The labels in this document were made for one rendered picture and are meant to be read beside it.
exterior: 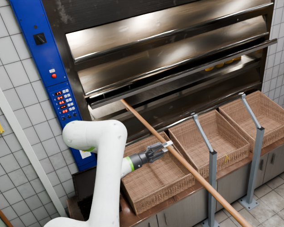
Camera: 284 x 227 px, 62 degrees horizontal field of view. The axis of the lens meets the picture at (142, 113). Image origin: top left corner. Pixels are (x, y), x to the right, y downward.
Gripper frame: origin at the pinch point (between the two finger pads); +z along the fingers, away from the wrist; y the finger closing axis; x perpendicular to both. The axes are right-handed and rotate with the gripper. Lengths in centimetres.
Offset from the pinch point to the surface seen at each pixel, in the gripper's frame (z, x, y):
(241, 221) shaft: -1, 61, -1
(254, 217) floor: 77, 16, 119
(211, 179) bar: 35, 2, 52
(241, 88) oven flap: 121, -53, 24
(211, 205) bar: 35, 3, 84
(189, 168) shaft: -0.6, 23.8, -1.2
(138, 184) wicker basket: -14, -34, 61
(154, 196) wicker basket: -11, -9, 52
